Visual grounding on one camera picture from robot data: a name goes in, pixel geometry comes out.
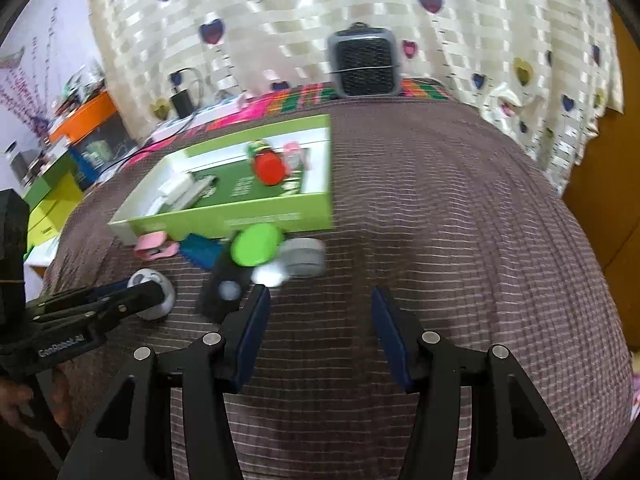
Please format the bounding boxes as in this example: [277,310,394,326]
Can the clutter of small items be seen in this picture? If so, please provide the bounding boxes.
[52,67,108,111]

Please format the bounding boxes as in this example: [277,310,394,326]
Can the heart-print striped curtain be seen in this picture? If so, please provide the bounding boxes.
[85,0,626,196]

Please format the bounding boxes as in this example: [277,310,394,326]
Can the white power strip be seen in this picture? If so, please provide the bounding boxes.
[150,95,248,143]

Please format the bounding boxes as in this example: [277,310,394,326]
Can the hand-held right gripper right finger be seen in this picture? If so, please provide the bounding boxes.
[371,286,583,480]

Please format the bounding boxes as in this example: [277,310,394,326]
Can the wooden wardrobe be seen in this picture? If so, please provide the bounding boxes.
[565,10,640,351]

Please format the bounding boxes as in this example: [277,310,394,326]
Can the colourful striped mat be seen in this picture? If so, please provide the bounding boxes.
[130,77,451,161]

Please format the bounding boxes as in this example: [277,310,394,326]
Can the purple flower branches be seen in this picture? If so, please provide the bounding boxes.
[0,5,61,131]

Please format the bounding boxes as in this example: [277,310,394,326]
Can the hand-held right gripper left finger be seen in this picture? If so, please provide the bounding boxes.
[57,284,272,480]

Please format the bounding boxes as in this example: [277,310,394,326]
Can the green and yellow box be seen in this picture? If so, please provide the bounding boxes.
[22,165,86,251]

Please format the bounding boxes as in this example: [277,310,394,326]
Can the pink eyelash curler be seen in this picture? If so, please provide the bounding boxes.
[282,141,311,181]

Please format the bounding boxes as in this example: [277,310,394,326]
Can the black power adapter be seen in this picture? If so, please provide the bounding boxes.
[170,89,196,117]

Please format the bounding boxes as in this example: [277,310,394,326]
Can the green-lidded white jar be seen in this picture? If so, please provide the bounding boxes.
[229,223,290,289]

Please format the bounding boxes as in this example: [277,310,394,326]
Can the small white jar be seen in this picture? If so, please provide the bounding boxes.
[277,237,326,279]

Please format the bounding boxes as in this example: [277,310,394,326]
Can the black rectangular device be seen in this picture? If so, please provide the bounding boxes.
[196,245,251,323]

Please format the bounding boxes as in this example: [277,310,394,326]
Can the orange-lidded storage bin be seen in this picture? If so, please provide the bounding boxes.
[49,91,138,186]

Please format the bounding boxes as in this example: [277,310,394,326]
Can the brown checked blanket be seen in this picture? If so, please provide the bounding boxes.
[42,82,636,480]

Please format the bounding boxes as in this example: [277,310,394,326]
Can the red-lidded sauce jar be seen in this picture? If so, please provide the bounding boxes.
[245,140,287,187]

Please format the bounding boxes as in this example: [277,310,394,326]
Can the black cable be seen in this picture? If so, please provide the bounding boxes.
[90,67,206,191]

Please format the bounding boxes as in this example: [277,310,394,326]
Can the green and white cardboard box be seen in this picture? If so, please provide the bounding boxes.
[107,114,335,247]

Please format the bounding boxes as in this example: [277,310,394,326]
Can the small blue box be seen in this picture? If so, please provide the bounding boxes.
[180,234,226,271]

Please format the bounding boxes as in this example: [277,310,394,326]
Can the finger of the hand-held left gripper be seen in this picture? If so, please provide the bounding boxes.
[30,281,164,343]
[25,281,130,318]

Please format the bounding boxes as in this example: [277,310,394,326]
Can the silver power bank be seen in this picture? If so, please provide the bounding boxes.
[148,176,218,216]

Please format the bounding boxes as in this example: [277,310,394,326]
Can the person's left hand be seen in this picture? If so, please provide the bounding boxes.
[0,377,35,427]

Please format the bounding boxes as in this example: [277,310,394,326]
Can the pink clip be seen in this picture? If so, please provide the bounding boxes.
[134,231,180,261]

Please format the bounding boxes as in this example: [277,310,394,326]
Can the grey fan heater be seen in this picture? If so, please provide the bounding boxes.
[326,22,402,98]

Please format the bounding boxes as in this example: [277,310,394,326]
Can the white round panda gadget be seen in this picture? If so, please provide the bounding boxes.
[126,268,176,322]

